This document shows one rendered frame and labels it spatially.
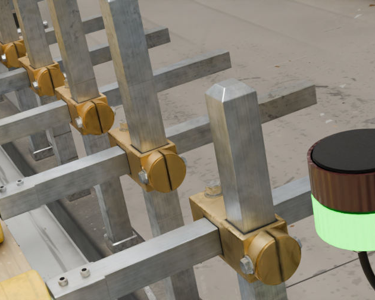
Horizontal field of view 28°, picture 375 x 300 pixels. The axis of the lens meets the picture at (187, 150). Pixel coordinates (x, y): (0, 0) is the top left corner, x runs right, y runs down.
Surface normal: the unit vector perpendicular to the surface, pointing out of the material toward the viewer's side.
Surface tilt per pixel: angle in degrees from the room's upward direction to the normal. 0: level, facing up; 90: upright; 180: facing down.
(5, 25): 90
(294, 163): 0
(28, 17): 90
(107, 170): 90
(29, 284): 17
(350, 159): 0
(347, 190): 90
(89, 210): 0
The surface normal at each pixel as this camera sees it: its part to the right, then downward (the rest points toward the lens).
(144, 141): 0.44, 0.29
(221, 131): -0.88, 0.33
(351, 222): -0.44, 0.44
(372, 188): -0.04, 0.42
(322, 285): -0.18, -0.90
